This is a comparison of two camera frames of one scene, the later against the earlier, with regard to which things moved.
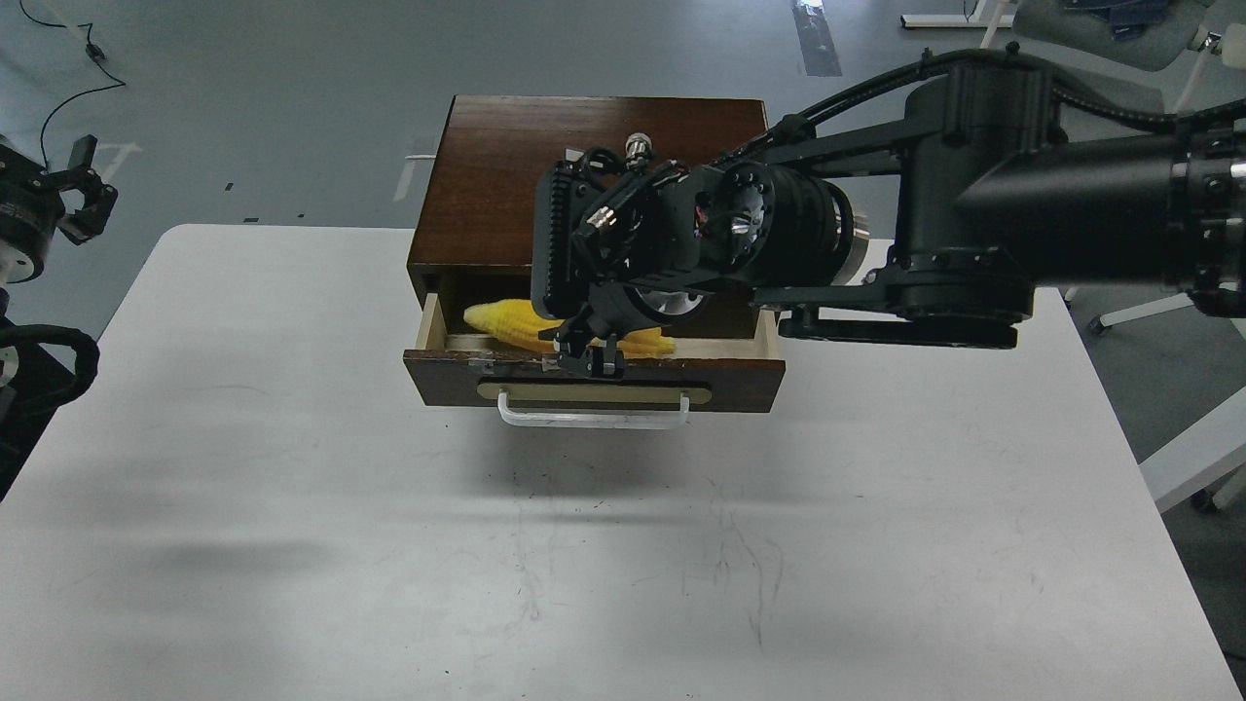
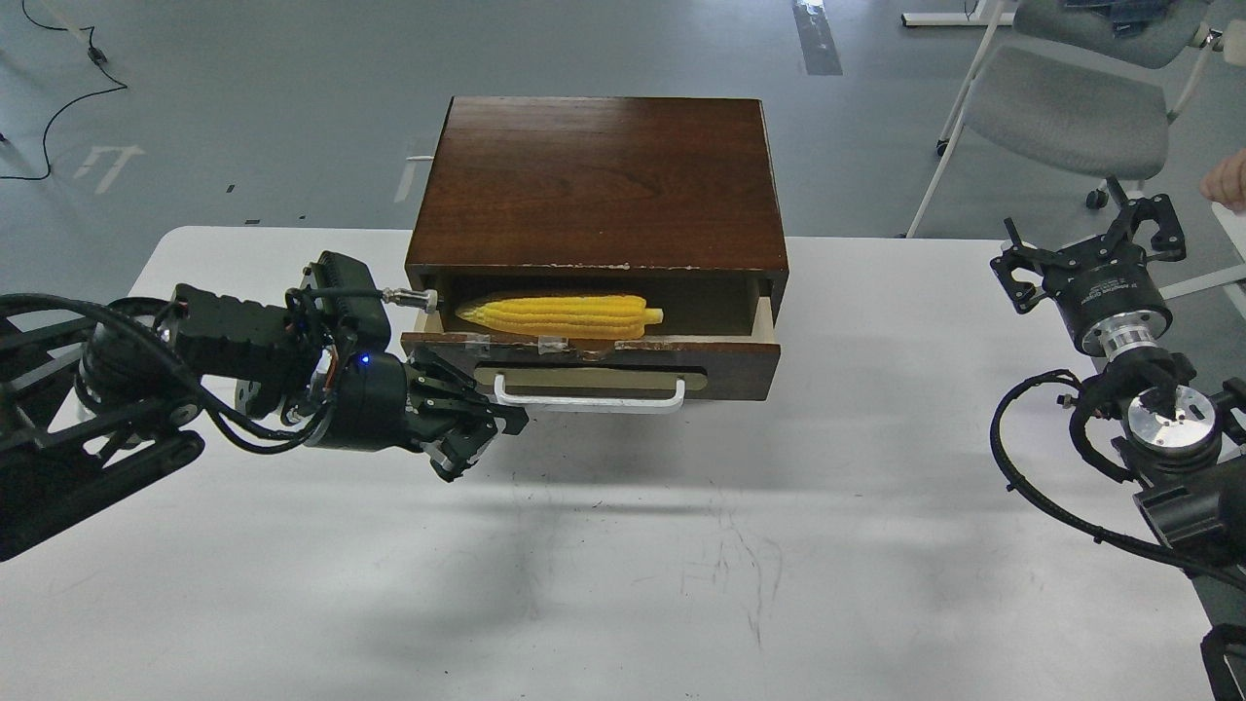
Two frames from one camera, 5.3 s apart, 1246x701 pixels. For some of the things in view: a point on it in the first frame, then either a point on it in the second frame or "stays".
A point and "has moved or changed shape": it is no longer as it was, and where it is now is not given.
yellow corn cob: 523,321 has moved or changed shape
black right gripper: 640,241 to 1105,287
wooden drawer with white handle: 657,390 has moved or changed shape
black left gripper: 31,206 to 365,395
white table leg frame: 957,21 stays
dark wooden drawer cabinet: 472,224 stays
